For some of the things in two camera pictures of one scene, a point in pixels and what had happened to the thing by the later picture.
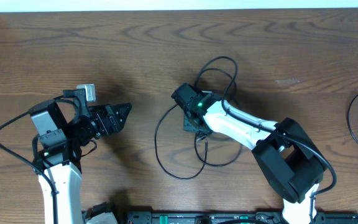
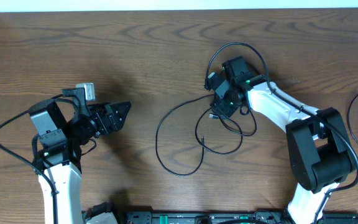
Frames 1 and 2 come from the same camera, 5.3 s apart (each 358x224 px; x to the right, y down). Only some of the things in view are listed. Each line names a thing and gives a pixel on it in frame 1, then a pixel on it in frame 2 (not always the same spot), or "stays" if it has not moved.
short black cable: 198,159 → 202,137
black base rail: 238,217 stays
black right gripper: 188,127 → 219,107
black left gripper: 115,125 stays
